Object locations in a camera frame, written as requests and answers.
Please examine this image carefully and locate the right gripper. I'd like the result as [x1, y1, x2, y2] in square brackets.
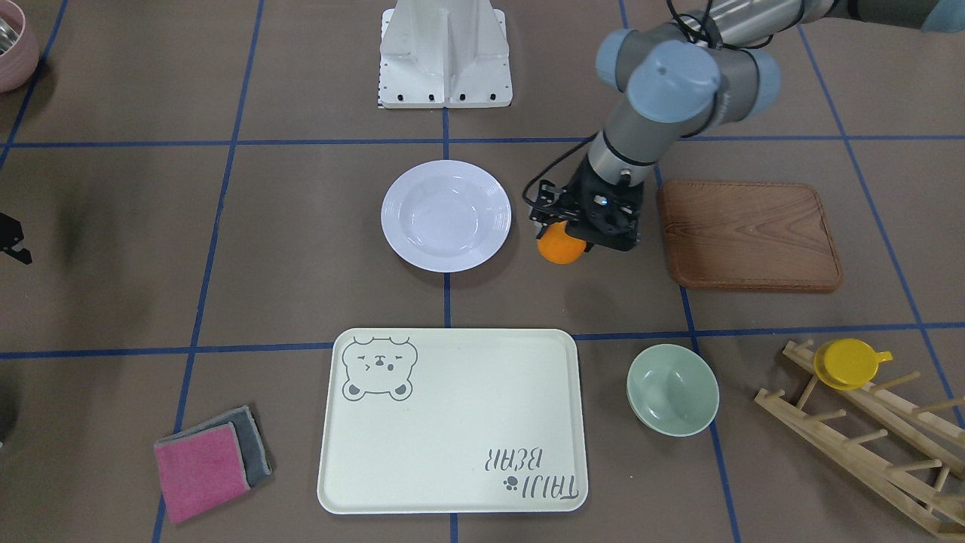
[564, 158, 644, 252]

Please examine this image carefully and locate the orange fruit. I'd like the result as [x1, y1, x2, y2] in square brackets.
[537, 221, 588, 265]

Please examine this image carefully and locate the white round plate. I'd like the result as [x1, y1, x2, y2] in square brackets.
[380, 159, 513, 274]

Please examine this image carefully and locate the cream bear tray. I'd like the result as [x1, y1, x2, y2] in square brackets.
[317, 329, 589, 514]

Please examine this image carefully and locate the wooden cutting board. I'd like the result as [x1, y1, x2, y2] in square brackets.
[657, 179, 844, 293]

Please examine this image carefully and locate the pink bowl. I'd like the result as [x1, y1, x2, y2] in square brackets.
[1, 1, 41, 94]

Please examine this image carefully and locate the green bowl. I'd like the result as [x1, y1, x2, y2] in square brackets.
[625, 344, 720, 437]

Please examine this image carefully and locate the metal scoop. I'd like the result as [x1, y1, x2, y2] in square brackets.
[0, 17, 20, 54]

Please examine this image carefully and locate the yellow mug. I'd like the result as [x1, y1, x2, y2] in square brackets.
[813, 338, 893, 391]

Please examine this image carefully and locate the grey cloth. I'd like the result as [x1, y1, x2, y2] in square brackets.
[155, 405, 272, 487]

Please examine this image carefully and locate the wooden drying rack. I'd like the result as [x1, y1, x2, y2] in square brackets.
[754, 340, 964, 542]

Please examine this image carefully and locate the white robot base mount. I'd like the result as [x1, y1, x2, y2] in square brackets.
[377, 1, 513, 109]

